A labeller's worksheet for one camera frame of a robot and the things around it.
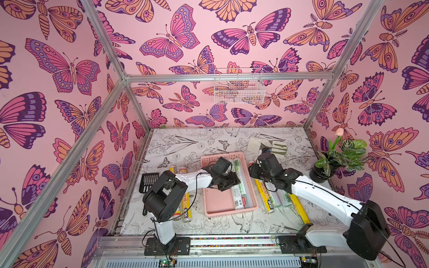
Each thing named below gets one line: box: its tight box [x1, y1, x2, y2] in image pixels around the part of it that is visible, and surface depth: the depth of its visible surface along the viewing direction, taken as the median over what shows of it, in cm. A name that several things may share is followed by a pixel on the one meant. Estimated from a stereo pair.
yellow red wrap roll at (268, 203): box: [254, 178, 275, 214], surface depth 85 cm
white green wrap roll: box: [233, 158, 248, 209], surface depth 91 cm
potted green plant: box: [309, 136, 367, 184], surface depth 77 cm
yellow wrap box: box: [289, 193, 312, 225], surface depth 81 cm
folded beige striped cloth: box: [246, 133, 288, 160], surface depth 112 cm
